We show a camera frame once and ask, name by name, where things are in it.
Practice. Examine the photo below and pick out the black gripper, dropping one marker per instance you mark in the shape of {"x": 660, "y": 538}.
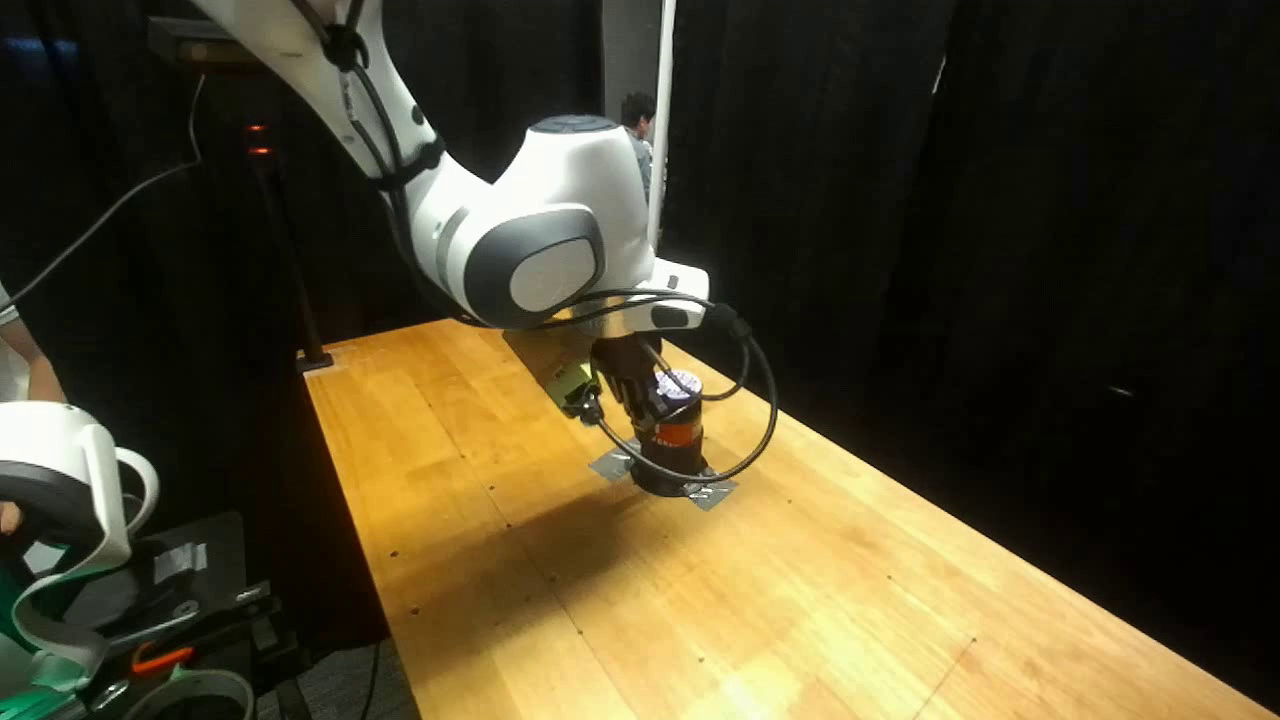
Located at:
{"x": 627, "y": 356}

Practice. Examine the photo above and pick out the white mug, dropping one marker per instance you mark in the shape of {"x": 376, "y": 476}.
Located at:
{"x": 67, "y": 486}

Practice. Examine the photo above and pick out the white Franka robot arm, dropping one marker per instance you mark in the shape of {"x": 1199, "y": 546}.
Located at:
{"x": 535, "y": 222}

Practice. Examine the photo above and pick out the small dark jar silver lid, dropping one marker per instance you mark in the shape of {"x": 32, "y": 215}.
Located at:
{"x": 670, "y": 463}

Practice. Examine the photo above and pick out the person's hand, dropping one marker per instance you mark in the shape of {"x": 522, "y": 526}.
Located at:
{"x": 26, "y": 367}

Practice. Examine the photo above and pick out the flat metal mounting plate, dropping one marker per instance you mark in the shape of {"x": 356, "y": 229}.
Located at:
{"x": 704, "y": 493}

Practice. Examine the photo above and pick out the person in background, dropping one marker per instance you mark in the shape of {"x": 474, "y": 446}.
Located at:
{"x": 642, "y": 124}

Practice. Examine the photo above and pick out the white vertical pole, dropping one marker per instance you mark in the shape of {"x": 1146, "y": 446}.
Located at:
{"x": 660, "y": 122}

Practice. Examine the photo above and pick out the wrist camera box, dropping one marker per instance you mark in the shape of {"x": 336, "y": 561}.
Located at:
{"x": 570, "y": 385}

